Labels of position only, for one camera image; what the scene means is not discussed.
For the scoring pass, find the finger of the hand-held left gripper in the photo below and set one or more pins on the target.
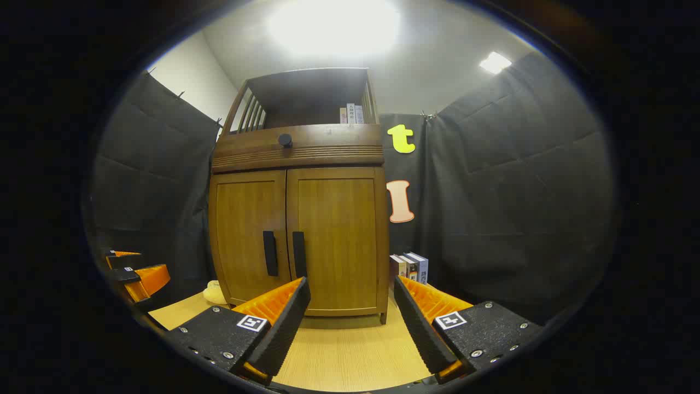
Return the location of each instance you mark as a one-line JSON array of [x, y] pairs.
[[123, 258], [147, 282]]

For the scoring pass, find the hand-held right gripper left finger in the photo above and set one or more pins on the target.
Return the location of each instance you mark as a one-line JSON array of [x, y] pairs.
[[284, 328]]

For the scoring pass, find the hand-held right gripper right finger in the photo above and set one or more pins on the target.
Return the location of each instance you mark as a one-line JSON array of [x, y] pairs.
[[421, 328]]

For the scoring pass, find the wooden cabinet door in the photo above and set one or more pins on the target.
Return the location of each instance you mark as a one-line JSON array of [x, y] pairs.
[[240, 235], [342, 235]]

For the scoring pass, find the brown wooden shoe cabinet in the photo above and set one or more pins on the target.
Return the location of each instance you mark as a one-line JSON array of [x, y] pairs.
[[298, 148]]

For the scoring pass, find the white cover book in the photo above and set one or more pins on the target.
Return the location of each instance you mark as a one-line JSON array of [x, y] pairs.
[[422, 268]]

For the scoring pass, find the dark cover book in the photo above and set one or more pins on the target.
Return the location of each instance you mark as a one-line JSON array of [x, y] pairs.
[[411, 267]]

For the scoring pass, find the maroon spine book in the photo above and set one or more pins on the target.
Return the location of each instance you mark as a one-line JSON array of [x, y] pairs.
[[397, 266]]

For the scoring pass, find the cream fluffy plush item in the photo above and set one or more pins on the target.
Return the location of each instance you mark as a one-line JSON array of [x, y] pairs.
[[214, 294]]

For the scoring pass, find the black backdrop cloth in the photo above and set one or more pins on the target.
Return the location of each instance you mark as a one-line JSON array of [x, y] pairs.
[[519, 191]]

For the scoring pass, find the round black knob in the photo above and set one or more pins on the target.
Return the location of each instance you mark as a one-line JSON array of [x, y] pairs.
[[285, 140]]

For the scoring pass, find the upright book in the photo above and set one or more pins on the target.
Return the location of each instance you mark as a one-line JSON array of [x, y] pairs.
[[359, 114], [343, 115], [351, 114]]

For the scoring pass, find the small ceiling light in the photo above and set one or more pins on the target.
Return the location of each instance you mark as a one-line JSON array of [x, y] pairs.
[[495, 62]]

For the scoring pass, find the large ceiling light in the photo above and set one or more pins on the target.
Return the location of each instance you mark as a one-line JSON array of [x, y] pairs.
[[333, 24]]

